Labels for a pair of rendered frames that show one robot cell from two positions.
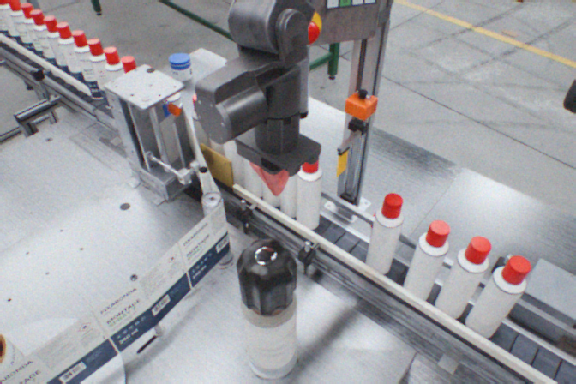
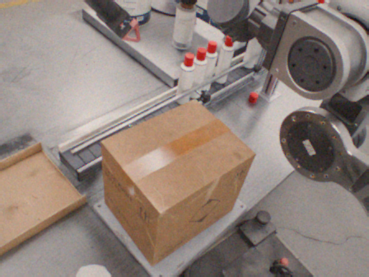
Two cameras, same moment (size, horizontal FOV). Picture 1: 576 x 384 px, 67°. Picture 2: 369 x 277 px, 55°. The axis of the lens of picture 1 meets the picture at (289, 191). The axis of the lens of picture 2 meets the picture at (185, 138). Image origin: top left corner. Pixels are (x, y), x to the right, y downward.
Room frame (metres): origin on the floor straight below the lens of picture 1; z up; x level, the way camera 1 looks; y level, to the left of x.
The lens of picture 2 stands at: (0.41, -1.38, 1.76)
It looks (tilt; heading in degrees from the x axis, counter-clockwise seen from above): 46 degrees down; 89
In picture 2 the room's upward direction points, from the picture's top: 11 degrees clockwise
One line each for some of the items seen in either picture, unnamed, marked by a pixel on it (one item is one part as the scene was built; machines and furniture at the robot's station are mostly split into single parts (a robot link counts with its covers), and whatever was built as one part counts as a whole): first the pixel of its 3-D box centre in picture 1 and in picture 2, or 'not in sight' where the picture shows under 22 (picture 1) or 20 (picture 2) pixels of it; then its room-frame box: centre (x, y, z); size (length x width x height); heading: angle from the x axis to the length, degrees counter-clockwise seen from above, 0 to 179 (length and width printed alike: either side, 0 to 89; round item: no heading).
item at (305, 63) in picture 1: (301, 72); not in sight; (0.78, -0.02, 1.18); 0.04 x 0.04 x 0.21
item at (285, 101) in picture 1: (273, 89); not in sight; (0.45, 0.02, 1.36); 0.07 x 0.06 x 0.07; 134
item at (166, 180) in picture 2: not in sight; (174, 180); (0.41, -0.80, 0.99); 0.30 x 0.24 x 0.27; 46
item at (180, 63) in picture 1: (181, 67); not in sight; (1.35, 0.37, 0.87); 0.07 x 0.07 x 0.07
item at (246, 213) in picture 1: (249, 214); not in sight; (0.66, 0.09, 0.89); 0.06 x 0.03 x 0.12; 141
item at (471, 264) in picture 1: (463, 279); (198, 73); (0.43, -0.31, 0.98); 0.05 x 0.05 x 0.20
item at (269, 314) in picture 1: (269, 312); (185, 14); (0.34, 0.03, 1.03); 0.09 x 0.09 x 0.30
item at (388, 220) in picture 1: (385, 235); (225, 59); (0.53, -0.18, 0.98); 0.05 x 0.05 x 0.20
